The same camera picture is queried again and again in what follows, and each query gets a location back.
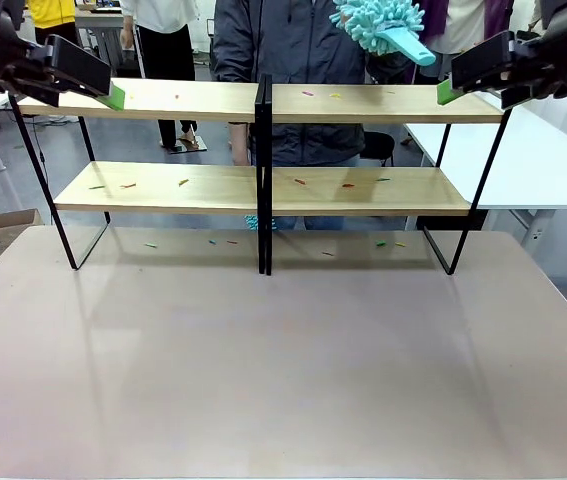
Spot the teal chenille duster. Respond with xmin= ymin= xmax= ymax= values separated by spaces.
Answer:
xmin=243 ymin=214 xmax=278 ymax=232
xmin=329 ymin=0 xmax=438 ymax=66

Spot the person's right forearm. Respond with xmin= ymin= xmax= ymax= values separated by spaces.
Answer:
xmin=211 ymin=44 xmax=259 ymax=84

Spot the person's right hand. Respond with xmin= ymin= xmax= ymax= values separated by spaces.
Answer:
xmin=227 ymin=122 xmax=253 ymax=167

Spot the grey background desk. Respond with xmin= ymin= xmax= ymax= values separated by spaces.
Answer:
xmin=75 ymin=7 xmax=129 ymax=77

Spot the person in purple cardigan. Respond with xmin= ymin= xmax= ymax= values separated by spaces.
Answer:
xmin=412 ymin=0 xmax=514 ymax=84

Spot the person in yellow jacket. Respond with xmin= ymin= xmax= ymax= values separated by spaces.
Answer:
xmin=26 ymin=0 xmax=89 ymax=46

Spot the large white side table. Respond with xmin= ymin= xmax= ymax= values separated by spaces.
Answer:
xmin=402 ymin=92 xmax=567 ymax=251

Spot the person in white shirt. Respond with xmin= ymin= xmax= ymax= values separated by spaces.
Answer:
xmin=119 ymin=0 xmax=200 ymax=151

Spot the light wooden shelf board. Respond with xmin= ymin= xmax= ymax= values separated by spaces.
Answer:
xmin=271 ymin=83 xmax=507 ymax=125
xmin=17 ymin=77 xmax=260 ymax=124
xmin=271 ymin=166 xmax=473 ymax=217
xmin=54 ymin=160 xmax=260 ymax=217

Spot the black office chair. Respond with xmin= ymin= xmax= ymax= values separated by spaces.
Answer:
xmin=362 ymin=130 xmax=397 ymax=169

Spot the glass floor scale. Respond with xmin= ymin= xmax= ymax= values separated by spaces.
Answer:
xmin=169 ymin=134 xmax=209 ymax=155

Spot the brown cardboard box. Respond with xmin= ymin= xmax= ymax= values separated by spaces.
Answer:
xmin=0 ymin=208 xmax=45 ymax=261

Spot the person in dark grey jacket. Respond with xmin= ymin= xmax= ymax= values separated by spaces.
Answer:
xmin=211 ymin=0 xmax=417 ymax=232

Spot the left wooden two-tier shelf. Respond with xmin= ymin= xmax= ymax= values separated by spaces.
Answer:
xmin=9 ymin=74 xmax=267 ymax=276

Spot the wooden two-tier shelf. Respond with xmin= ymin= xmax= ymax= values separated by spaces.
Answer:
xmin=9 ymin=74 xmax=267 ymax=276
xmin=264 ymin=74 xmax=514 ymax=276

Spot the right wooden two-tier shelf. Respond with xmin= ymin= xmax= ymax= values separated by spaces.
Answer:
xmin=264 ymin=74 xmax=514 ymax=276

